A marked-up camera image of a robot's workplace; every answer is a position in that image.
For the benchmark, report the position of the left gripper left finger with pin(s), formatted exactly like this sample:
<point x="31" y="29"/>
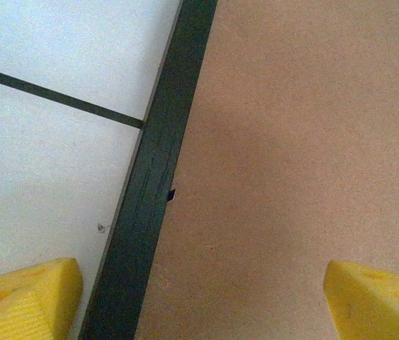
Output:
<point x="18" y="308"/>

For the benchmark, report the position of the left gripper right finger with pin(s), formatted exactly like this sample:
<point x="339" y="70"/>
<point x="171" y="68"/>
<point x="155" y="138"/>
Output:
<point x="380" y="308"/>

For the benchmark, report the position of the brown backing board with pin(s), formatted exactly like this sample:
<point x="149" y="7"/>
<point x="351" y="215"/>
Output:
<point x="291" y="141"/>

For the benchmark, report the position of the black picture frame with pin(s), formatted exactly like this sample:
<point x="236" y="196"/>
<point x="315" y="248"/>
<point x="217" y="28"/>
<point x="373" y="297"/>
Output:
<point x="156" y="177"/>

